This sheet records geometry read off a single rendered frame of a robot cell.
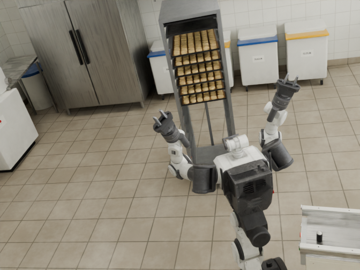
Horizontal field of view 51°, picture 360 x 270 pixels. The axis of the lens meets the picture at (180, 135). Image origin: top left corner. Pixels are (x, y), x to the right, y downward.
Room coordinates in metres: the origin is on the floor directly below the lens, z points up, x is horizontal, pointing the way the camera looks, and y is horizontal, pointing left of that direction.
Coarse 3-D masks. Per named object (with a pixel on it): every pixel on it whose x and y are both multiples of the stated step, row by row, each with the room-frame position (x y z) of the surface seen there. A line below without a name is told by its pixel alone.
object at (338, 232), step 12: (312, 216) 1.57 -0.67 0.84; (312, 228) 1.48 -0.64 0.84; (324, 228) 1.46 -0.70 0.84; (336, 228) 1.45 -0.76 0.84; (348, 228) 1.43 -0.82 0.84; (312, 240) 1.40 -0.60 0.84; (324, 240) 1.38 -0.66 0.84; (336, 240) 1.37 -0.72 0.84; (348, 240) 1.35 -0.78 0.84; (312, 264) 1.29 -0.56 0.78; (324, 264) 1.27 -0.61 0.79; (336, 264) 1.24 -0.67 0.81; (348, 264) 1.22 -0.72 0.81
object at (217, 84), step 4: (220, 80) 3.05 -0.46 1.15; (196, 84) 3.09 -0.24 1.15; (200, 84) 3.09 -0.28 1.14; (204, 84) 3.05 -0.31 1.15; (208, 84) 3.07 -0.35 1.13; (212, 84) 3.01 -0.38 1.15; (216, 84) 3.00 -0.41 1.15; (220, 84) 2.99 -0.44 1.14; (184, 88) 3.05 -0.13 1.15; (188, 88) 3.08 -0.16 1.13; (192, 88) 3.02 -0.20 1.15; (196, 88) 3.02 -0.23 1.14; (200, 88) 2.98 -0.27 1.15; (204, 88) 2.96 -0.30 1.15; (208, 88) 2.99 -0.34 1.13; (212, 88) 2.94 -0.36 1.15; (216, 88) 2.95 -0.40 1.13; (184, 92) 2.98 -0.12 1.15; (188, 92) 3.00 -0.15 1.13; (192, 92) 2.96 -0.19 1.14; (196, 92) 2.97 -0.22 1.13
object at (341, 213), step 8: (304, 208) 1.59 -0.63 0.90; (312, 208) 1.58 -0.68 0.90; (320, 208) 1.56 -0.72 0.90; (328, 208) 1.55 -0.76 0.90; (336, 208) 1.54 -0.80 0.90; (344, 208) 1.52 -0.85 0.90; (320, 216) 1.55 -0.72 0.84; (328, 216) 1.53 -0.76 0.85; (336, 216) 1.52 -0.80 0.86; (344, 216) 1.50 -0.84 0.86; (352, 216) 1.48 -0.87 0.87
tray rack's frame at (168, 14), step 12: (168, 0) 3.54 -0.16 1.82; (180, 0) 3.44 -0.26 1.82; (192, 0) 3.34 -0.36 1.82; (204, 0) 3.25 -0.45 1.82; (216, 0) 3.16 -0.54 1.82; (168, 12) 3.11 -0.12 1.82; (180, 12) 3.03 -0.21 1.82; (192, 12) 2.95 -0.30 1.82; (204, 12) 2.89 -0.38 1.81; (204, 156) 3.36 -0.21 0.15
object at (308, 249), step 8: (304, 248) 1.32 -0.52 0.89; (312, 248) 1.30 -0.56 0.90; (320, 248) 1.29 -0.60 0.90; (328, 248) 1.28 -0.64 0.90; (336, 248) 1.27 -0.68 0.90; (344, 248) 1.26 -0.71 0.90; (320, 256) 1.29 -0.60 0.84; (328, 256) 1.27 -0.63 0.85; (336, 256) 1.25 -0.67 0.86; (344, 256) 1.24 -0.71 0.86; (352, 256) 1.22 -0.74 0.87
